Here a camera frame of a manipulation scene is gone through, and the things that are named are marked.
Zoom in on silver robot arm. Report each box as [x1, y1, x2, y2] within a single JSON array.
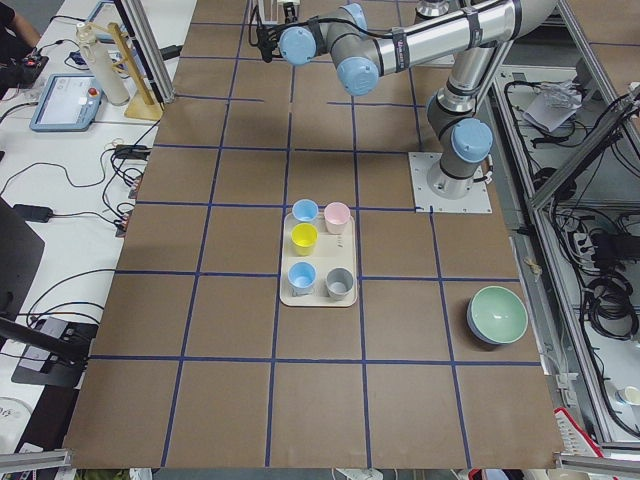
[[249, 0, 556, 200]]

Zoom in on yellow plastic cup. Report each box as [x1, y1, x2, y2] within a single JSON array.
[[291, 223, 318, 256]]

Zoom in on pink plastic cup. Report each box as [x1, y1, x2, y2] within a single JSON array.
[[324, 202, 351, 235]]

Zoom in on blue plastic cup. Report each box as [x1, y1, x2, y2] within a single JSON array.
[[287, 261, 317, 296], [291, 199, 319, 224]]

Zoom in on grey plastic cup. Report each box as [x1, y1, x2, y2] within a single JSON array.
[[325, 267, 354, 300]]

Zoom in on wooden cup stand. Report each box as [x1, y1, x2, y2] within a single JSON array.
[[107, 22, 162, 121]]

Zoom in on cream plastic tray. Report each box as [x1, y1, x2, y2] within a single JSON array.
[[279, 213, 358, 308]]

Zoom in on green and blue bowls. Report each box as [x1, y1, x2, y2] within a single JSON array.
[[467, 285, 529, 345]]

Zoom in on crumpled white paper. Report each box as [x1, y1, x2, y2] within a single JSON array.
[[522, 80, 582, 133]]

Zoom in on white water bottle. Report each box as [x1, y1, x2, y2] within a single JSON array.
[[76, 22, 130, 106]]

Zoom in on teach pendant tablet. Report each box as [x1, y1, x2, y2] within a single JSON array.
[[29, 74, 103, 132]]

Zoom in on black power adapter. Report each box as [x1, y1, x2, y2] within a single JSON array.
[[13, 204, 54, 223]]

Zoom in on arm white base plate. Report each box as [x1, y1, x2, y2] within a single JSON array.
[[408, 152, 492, 214]]

